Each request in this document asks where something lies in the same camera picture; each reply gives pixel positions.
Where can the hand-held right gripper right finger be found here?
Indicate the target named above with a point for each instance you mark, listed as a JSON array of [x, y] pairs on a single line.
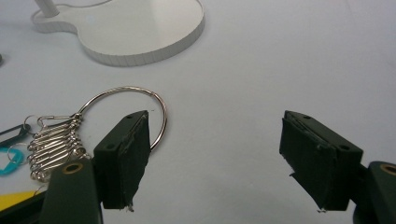
[[320, 161]]

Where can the cyan key tag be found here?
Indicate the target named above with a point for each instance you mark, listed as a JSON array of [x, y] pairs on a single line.
[[17, 158]]

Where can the light grey table mat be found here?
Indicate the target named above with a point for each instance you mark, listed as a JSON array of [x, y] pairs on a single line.
[[249, 77]]

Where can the white peg stand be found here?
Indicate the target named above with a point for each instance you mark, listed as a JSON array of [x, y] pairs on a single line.
[[140, 31]]

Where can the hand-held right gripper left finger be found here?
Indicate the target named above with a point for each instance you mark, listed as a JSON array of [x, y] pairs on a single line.
[[121, 165]]

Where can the yellow key tag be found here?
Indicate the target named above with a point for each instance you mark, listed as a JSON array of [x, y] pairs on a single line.
[[12, 199]]

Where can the dark key tag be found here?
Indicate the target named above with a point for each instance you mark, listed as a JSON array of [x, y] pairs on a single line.
[[23, 129]]

